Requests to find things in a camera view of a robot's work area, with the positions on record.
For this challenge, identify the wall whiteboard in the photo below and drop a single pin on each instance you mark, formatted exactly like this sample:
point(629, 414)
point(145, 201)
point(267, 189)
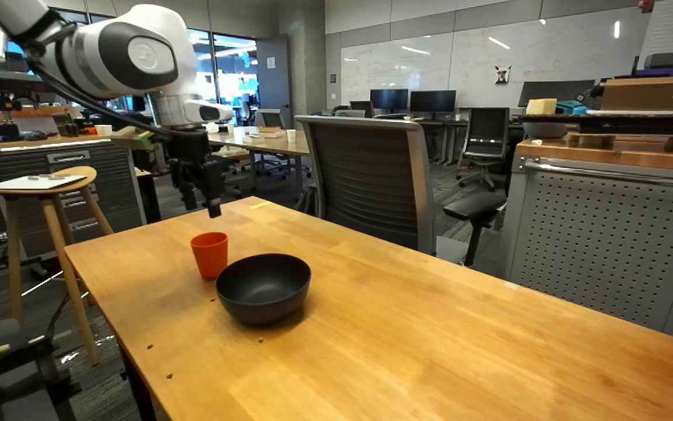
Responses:
point(461, 65)

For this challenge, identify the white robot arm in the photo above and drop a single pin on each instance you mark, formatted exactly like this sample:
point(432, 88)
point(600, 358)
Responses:
point(118, 54)

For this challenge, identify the light wooden desk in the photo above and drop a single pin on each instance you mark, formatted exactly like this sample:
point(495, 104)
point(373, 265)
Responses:
point(270, 140)

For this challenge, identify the black swivel office chair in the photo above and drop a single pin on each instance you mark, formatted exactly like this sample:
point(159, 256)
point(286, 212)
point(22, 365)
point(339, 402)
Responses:
point(482, 148)

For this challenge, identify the black computer monitor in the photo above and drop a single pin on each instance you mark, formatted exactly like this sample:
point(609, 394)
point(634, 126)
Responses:
point(388, 102)
point(434, 102)

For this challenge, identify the wooden board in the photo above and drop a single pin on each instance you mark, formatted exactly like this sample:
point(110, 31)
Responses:
point(619, 158)

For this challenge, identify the small yellow box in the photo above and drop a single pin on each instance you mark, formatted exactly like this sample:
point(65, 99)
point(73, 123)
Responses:
point(540, 106)

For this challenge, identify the orange plastic cup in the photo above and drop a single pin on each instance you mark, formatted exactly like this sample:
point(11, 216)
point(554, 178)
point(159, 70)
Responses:
point(211, 254)

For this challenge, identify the white paper sheet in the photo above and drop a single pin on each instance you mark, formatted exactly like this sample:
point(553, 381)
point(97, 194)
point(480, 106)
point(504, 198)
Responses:
point(29, 182)

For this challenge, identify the grey labelled cabinet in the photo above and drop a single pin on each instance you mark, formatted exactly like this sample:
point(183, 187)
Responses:
point(115, 187)

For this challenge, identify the wooden round stool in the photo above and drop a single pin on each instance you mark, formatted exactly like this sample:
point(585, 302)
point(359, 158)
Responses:
point(52, 224)

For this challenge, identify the black bowl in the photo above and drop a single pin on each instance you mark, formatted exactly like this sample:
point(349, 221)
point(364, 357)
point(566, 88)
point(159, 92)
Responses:
point(262, 290)

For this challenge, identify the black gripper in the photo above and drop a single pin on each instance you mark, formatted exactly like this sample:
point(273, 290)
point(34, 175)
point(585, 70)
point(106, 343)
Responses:
point(190, 146)

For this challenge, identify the grey mesh office chair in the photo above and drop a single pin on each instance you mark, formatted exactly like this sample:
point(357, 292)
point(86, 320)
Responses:
point(367, 182)

